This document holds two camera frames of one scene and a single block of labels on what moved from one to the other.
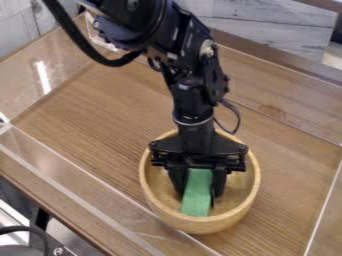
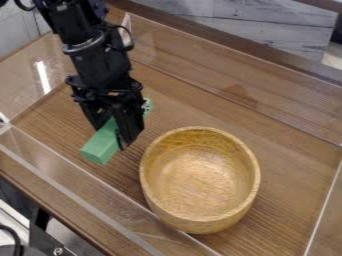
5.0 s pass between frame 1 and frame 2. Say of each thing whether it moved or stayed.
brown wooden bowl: stayed
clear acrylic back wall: stayed
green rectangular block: moved
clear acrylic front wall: stayed
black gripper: moved
